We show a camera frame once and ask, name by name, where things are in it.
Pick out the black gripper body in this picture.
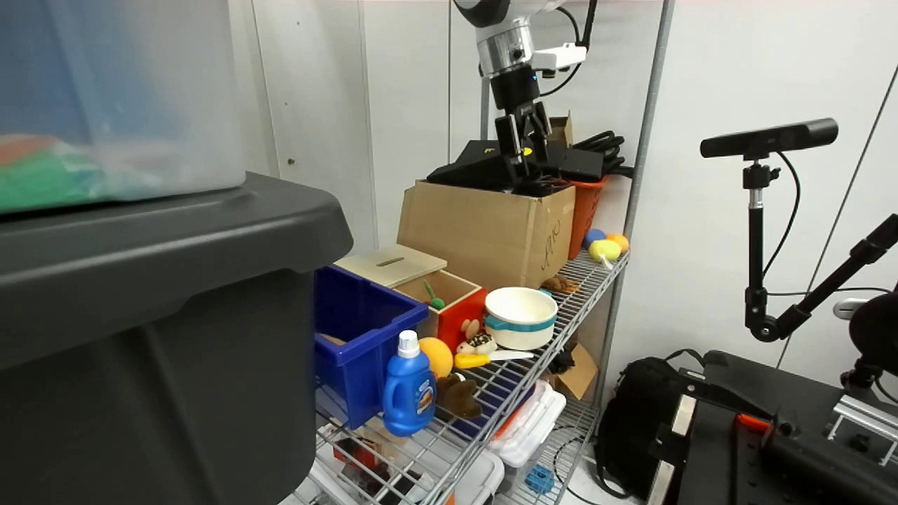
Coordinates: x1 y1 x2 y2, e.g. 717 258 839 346
487 66 548 125

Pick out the brown plush toy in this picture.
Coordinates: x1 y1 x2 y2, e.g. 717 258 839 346
539 272 580 303

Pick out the metal rack pole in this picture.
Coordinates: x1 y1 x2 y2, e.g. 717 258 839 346
476 73 498 143
594 0 678 397

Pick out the yellow round toy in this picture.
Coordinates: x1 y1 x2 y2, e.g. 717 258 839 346
585 237 625 272

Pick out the white pot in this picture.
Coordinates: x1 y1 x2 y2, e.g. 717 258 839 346
482 283 560 355

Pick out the yellow plastic toy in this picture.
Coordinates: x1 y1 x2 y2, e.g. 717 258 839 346
451 338 498 373

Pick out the small dark brown toy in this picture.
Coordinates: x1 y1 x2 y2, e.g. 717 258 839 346
435 373 482 423

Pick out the small cardboard box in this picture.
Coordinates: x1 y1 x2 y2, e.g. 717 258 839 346
545 113 576 149

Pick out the orange bucket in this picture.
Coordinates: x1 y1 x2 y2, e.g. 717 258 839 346
566 178 609 265

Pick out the large cardboard box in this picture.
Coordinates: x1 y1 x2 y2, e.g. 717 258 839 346
396 179 577 293

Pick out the wooden box with red drawer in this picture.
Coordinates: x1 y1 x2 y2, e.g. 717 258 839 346
331 243 491 358

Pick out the cardboard flap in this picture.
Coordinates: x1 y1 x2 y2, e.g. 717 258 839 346
548 339 599 404

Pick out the blue detergent bottle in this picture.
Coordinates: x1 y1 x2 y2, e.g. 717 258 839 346
379 328 438 442

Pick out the blue plastic bin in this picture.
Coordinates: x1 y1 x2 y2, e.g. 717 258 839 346
310 265 431 433

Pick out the white plastic container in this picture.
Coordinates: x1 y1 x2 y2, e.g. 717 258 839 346
487 379 569 471
446 449 507 505

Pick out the black backpack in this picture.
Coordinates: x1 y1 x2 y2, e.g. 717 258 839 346
591 355 717 505

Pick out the blue tape roll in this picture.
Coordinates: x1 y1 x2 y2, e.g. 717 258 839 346
521 464 560 496

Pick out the packet with coloured items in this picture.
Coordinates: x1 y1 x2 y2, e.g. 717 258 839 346
334 436 386 475

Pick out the clear storage bin dark lid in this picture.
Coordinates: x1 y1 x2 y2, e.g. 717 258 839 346
0 0 250 219

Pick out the black cart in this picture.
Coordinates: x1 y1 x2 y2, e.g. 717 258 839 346
670 349 898 505

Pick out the black round object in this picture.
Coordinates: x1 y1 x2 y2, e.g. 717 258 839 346
845 287 898 394

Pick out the dark grey storage tote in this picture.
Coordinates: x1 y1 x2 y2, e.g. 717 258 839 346
0 168 357 505

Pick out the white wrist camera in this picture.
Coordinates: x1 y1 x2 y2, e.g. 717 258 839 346
526 39 591 76

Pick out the black bar camera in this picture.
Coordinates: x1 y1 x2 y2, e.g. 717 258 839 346
696 116 841 160

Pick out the black camera stand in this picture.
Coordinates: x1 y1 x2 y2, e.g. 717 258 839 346
741 154 898 346

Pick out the red handled tool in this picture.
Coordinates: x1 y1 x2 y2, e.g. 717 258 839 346
730 411 796 442

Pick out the aluminium rail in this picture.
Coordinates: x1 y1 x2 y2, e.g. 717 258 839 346
823 391 898 445

